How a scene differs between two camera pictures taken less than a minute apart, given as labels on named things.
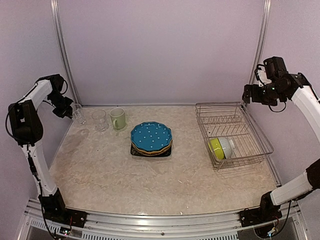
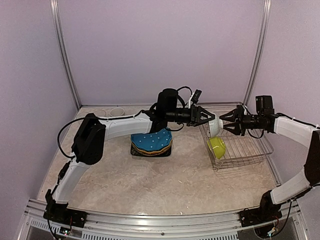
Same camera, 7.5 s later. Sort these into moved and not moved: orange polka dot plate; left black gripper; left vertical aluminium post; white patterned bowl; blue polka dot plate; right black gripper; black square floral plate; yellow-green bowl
Moved: right black gripper; white patterned bowl; left black gripper
Not moved: orange polka dot plate; black square floral plate; yellow-green bowl; blue polka dot plate; left vertical aluminium post
